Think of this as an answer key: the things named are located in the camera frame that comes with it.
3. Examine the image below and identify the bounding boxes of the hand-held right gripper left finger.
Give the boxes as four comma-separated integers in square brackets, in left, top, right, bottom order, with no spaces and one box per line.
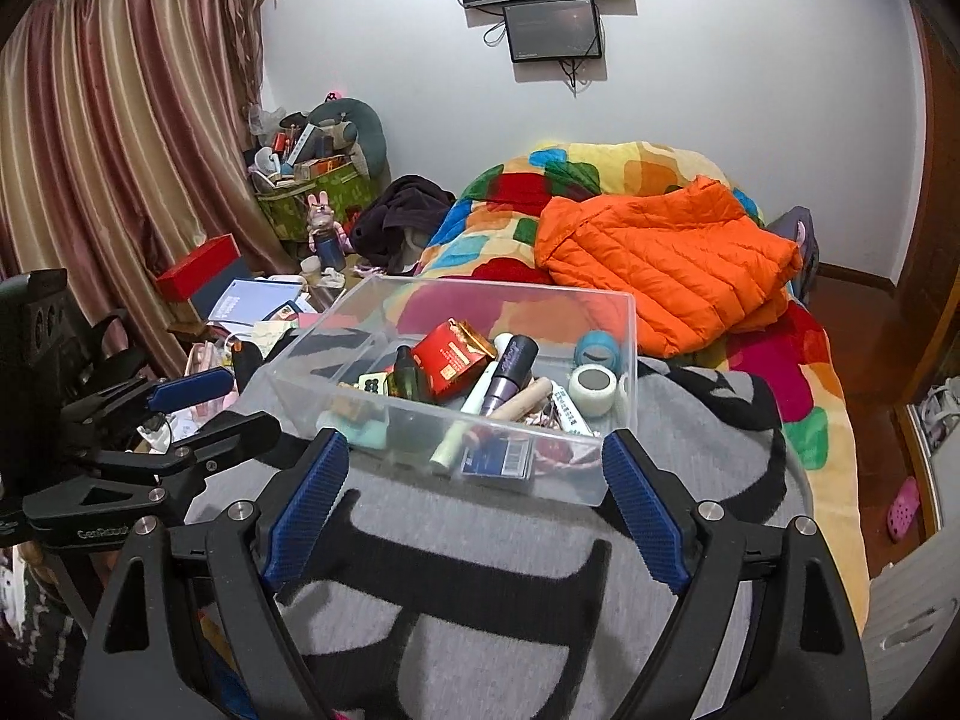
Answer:
[75,427,351,720]

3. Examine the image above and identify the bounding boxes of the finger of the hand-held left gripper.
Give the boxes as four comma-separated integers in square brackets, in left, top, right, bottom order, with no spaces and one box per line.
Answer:
[66,351,236,437]
[81,411,283,512]

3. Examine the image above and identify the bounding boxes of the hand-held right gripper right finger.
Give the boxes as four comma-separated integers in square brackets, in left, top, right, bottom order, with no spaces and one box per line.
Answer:
[602,430,872,720]

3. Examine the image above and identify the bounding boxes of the red and white string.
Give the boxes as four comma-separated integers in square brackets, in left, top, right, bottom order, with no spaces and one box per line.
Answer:
[535,433,602,475]

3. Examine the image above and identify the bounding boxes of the white printed tube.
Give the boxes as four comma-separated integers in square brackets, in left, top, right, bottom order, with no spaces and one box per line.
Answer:
[550,381,602,437]

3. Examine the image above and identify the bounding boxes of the white tape roll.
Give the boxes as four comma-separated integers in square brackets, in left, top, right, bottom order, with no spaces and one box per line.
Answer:
[568,364,628,418]

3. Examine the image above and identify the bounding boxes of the dark blue card pack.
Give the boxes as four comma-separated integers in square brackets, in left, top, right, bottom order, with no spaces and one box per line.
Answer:
[458,438,536,482]

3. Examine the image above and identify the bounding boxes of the blue tape roll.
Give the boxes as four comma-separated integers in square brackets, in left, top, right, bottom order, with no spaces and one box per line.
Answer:
[574,329,624,377]

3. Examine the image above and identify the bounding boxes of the beige tube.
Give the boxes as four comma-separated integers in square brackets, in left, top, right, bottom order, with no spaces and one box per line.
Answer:
[490,376,557,422]

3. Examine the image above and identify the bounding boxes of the clear plastic box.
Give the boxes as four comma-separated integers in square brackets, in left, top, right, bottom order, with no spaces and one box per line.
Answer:
[266,275,639,508]

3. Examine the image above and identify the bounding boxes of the dark green glass bottle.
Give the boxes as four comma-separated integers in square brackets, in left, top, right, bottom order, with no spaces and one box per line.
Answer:
[393,344,437,404]

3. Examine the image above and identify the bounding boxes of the white slim tube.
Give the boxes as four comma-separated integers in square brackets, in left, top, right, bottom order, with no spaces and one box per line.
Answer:
[430,360,501,475]

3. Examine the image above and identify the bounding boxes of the dark cosmetic bottle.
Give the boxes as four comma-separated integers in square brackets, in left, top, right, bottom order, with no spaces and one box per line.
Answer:
[480,334,541,419]

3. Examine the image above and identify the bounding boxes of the red tea packet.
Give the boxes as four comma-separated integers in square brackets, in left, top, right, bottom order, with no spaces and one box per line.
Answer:
[410,318,498,401]

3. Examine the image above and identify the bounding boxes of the pink bag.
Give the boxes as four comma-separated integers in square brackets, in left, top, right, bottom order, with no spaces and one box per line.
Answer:
[182,341,242,422]

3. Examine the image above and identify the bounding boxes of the black and orange tool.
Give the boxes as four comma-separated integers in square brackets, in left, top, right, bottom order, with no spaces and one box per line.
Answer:
[231,340,265,385]

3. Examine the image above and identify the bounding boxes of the light blue book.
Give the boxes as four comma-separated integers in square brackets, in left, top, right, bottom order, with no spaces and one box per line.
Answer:
[208,278,302,328]

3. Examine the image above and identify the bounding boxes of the red box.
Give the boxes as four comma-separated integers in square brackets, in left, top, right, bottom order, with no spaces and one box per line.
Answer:
[154,234,242,302]

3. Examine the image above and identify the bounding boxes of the grey and black blanket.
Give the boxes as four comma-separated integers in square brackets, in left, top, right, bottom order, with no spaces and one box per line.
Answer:
[178,355,816,720]

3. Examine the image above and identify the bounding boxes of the colourful patchwork blanket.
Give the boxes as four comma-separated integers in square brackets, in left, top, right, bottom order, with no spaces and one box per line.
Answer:
[416,139,876,635]

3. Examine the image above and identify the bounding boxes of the pink rabbit figurine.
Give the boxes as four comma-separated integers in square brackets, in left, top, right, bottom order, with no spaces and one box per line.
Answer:
[305,193,350,269]

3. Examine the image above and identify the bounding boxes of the striped curtain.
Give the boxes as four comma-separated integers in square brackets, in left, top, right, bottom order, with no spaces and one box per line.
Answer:
[0,0,295,385]

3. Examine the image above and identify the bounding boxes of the green storage bag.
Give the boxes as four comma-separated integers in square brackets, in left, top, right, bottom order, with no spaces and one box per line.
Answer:
[255,154,377,242]

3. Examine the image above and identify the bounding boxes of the orange puffer jacket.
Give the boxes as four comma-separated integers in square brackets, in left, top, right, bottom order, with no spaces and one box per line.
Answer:
[534,175,804,359]

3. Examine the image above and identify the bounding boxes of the pink clog shoe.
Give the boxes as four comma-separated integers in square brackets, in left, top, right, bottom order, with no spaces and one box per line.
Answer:
[886,475,920,542]

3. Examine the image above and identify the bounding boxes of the dark clothes pile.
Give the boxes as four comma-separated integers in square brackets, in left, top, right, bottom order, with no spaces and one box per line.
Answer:
[351,175,458,275]

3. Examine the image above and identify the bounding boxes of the dark patterned pants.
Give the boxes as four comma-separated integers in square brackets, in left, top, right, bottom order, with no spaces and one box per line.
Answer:
[0,561,95,720]

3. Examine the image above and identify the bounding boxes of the white sliding wardrobe door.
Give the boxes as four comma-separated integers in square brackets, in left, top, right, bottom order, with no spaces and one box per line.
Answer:
[861,521,960,695]

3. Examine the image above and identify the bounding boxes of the dark purple bag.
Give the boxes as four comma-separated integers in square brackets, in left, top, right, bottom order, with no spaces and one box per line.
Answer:
[765,205,819,302]

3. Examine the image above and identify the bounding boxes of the white shoes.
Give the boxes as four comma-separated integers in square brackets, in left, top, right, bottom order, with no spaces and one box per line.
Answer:
[918,381,960,452]

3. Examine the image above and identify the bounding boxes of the grey-green neck pillow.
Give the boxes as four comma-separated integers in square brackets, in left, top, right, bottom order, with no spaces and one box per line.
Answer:
[306,97,390,182]

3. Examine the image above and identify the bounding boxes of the wooden wardrobe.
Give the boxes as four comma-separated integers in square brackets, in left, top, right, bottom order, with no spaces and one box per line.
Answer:
[895,6,960,530]

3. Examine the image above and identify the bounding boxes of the small black wall screen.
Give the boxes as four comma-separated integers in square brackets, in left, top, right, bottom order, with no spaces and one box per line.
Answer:
[502,0,605,64]

